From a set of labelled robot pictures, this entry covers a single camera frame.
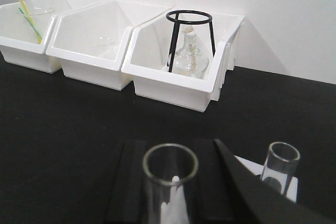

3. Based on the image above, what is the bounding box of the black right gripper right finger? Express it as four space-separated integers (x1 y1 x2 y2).
192 139 335 223

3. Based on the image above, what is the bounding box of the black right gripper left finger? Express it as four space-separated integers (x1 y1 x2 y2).
104 140 150 223

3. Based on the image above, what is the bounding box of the large clear test tube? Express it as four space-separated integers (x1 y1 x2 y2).
142 143 199 223

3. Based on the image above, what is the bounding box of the white test tube rack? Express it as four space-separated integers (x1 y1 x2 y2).
160 155 300 224

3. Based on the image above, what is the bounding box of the small clear test tube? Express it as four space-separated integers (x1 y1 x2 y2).
260 142 301 196

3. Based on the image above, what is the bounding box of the clear glass flask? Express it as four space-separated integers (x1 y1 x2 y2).
172 25 209 79

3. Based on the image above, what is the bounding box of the white right storage bin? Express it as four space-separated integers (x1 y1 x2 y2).
121 13 245 112

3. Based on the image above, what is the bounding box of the white storage bin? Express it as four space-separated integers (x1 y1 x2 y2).
121 13 245 112
46 0 170 91
1 0 105 73

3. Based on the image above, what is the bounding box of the white middle storage bin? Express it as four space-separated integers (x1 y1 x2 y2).
46 0 170 91

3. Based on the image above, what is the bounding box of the yellow plastic straw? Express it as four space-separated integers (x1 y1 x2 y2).
18 0 42 44

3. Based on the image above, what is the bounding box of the white left storage bin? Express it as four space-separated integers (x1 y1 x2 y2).
1 0 105 73

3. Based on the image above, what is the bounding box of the clear glass dish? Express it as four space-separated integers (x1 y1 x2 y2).
26 6 55 16

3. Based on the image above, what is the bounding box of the green striped straw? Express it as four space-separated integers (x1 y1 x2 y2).
18 7 42 44

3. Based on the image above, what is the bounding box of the black wire tripod stand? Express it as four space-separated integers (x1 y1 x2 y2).
166 9 216 72

